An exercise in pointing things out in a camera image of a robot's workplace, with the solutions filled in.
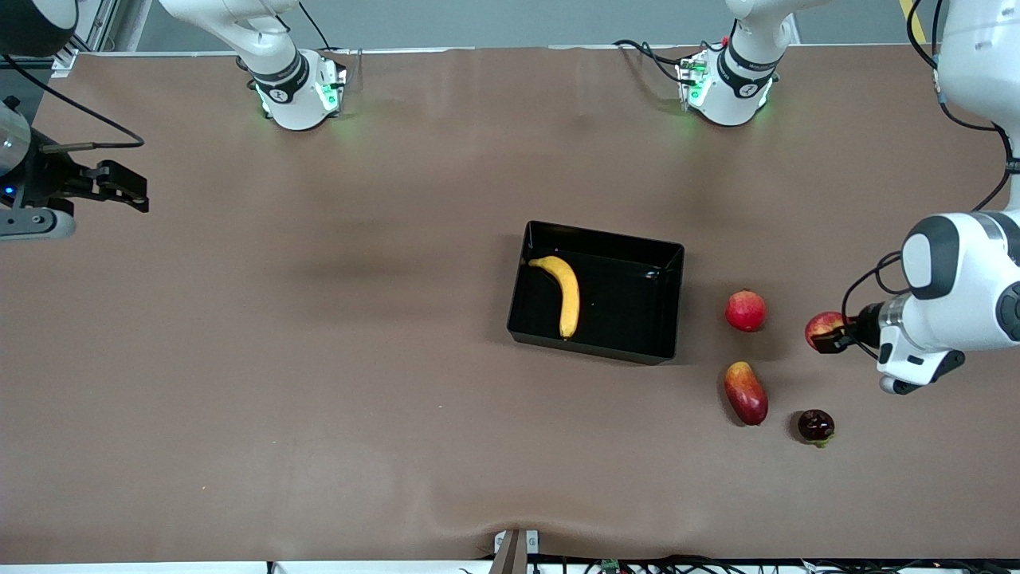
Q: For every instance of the red yellow mango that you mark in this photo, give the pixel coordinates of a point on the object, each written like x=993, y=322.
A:
x=746, y=395

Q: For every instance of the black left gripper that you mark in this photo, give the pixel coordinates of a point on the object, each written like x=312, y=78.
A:
x=865, y=325

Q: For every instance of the red pomegranate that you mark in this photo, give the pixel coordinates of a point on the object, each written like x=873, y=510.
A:
x=746, y=312

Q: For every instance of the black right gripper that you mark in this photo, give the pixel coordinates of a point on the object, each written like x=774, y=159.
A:
x=48, y=179

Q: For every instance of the black plastic box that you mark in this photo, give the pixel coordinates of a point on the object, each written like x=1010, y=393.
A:
x=629, y=311

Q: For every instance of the aluminium frame profile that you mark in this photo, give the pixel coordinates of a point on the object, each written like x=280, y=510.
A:
x=92, y=20

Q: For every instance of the yellow banana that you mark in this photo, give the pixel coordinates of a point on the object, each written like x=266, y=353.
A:
x=569, y=303

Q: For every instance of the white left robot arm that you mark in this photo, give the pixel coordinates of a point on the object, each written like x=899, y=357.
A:
x=964, y=295

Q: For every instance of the dark purple mangosteen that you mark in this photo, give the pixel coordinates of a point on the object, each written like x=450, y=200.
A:
x=815, y=425

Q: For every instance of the brown table mat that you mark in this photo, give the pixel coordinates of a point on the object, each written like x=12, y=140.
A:
x=319, y=359

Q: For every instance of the red yellow apple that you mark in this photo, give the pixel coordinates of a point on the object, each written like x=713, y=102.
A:
x=821, y=325

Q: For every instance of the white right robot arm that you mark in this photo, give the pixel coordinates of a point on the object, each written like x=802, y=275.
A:
x=291, y=88

